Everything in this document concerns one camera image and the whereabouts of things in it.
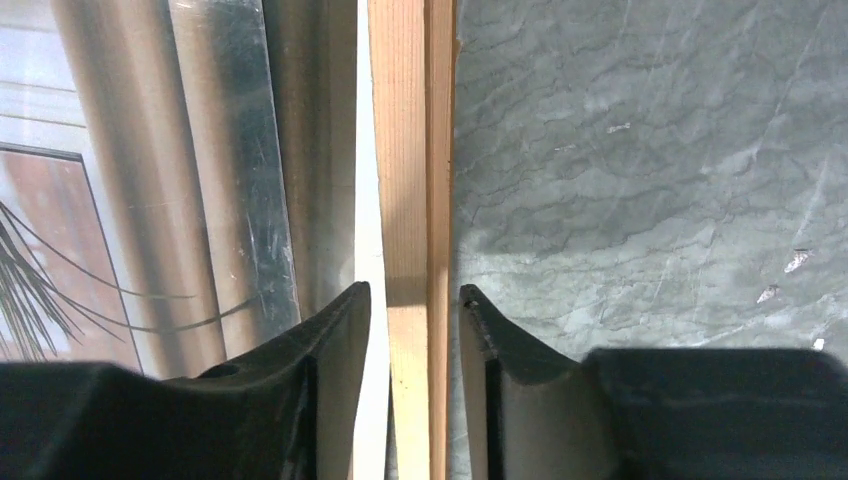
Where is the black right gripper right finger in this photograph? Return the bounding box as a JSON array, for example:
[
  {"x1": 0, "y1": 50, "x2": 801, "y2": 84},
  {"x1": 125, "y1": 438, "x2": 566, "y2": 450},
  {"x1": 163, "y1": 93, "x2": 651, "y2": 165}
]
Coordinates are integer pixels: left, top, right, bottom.
[{"x1": 459, "y1": 284, "x2": 847, "y2": 479}]

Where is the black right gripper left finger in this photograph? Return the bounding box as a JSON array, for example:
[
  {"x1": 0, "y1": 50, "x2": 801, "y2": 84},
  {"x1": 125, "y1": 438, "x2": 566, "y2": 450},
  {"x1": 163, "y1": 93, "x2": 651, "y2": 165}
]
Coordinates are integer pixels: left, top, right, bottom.
[{"x1": 1, "y1": 282, "x2": 371, "y2": 479}]

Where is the glossy plant photo print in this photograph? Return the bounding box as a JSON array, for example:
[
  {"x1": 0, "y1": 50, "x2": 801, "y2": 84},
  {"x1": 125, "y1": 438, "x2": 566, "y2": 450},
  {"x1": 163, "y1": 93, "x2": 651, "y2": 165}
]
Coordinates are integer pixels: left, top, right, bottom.
[{"x1": 0, "y1": 0, "x2": 392, "y2": 480}]

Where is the wooden picture frame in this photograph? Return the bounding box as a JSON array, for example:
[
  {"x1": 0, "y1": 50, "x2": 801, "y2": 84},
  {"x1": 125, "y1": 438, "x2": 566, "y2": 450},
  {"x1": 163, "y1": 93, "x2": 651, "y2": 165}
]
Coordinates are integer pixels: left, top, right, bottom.
[{"x1": 367, "y1": 1, "x2": 458, "y2": 479}]

